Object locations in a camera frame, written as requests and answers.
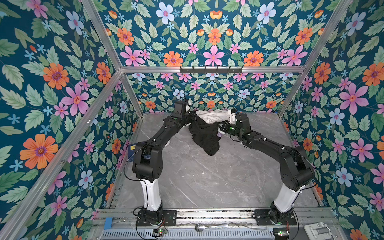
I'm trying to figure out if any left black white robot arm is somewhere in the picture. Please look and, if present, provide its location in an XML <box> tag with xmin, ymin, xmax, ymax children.
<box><xmin>132</xmin><ymin>112</ymin><xmax>193</xmax><ymax>218</ymax></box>

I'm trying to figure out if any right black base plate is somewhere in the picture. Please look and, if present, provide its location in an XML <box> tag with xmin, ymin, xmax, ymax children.
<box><xmin>252</xmin><ymin>209</ymin><xmax>298</xmax><ymax>226</ymax></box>

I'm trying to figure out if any metal ladle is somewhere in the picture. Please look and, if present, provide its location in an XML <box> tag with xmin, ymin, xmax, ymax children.
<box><xmin>195</xmin><ymin>224</ymin><xmax>229</xmax><ymax>233</ymax></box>

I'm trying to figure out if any white plastic bracket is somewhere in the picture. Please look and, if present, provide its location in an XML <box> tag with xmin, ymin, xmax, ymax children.
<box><xmin>304</xmin><ymin>222</ymin><xmax>333</xmax><ymax>240</ymax></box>

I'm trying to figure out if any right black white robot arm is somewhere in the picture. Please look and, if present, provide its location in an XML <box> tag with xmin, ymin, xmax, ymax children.
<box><xmin>220</xmin><ymin>121</ymin><xmax>315</xmax><ymax>222</ymax></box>

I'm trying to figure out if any white cable duct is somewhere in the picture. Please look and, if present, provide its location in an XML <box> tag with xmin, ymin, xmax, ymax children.
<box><xmin>101</xmin><ymin>229</ymin><xmax>275</xmax><ymax>240</ymax></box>

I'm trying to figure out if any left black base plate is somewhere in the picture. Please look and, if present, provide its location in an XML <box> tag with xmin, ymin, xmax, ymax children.
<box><xmin>137</xmin><ymin>210</ymin><xmax>178</xmax><ymax>227</ymax></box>

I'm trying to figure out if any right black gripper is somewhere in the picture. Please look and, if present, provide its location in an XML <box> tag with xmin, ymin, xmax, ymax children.
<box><xmin>216</xmin><ymin>120</ymin><xmax>243</xmax><ymax>139</ymax></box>

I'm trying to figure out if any grey coat hook rail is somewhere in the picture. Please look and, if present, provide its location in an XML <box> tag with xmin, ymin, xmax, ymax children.
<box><xmin>179</xmin><ymin>66</ymin><xmax>243</xmax><ymax>75</ymax></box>

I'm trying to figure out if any black cloth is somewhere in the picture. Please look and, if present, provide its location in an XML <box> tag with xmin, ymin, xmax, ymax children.
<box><xmin>189</xmin><ymin>117</ymin><xmax>221</xmax><ymax>156</ymax></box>

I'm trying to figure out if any blue box with yellow label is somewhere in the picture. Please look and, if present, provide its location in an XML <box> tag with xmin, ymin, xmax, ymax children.
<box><xmin>128</xmin><ymin>144</ymin><xmax>136</xmax><ymax>162</ymax></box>

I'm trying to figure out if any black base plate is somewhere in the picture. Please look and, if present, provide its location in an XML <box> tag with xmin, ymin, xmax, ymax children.
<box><xmin>252</xmin><ymin>209</ymin><xmax>298</xmax><ymax>226</ymax></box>
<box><xmin>137</xmin><ymin>210</ymin><xmax>178</xmax><ymax>227</ymax></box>

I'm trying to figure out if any blue tape piece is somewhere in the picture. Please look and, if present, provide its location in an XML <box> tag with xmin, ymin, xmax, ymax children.
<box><xmin>104</xmin><ymin>217</ymin><xmax>113</xmax><ymax>230</ymax></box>

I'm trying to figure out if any white cloth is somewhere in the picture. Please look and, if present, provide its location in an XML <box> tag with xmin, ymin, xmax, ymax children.
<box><xmin>196</xmin><ymin>110</ymin><xmax>237</xmax><ymax>124</ymax></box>

